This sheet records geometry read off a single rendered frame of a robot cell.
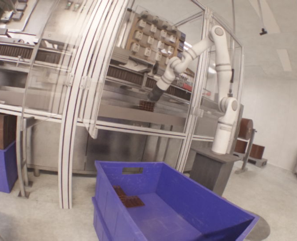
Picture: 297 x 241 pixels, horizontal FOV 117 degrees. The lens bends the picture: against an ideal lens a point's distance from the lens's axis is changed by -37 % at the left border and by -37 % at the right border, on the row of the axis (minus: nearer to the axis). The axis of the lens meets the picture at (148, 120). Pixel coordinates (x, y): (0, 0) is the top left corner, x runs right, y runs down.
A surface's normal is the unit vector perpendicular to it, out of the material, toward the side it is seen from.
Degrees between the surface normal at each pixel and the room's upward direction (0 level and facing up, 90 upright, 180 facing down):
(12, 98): 90
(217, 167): 90
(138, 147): 90
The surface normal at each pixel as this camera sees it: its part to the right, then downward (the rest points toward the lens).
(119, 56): 0.48, 0.16
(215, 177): -0.81, -0.14
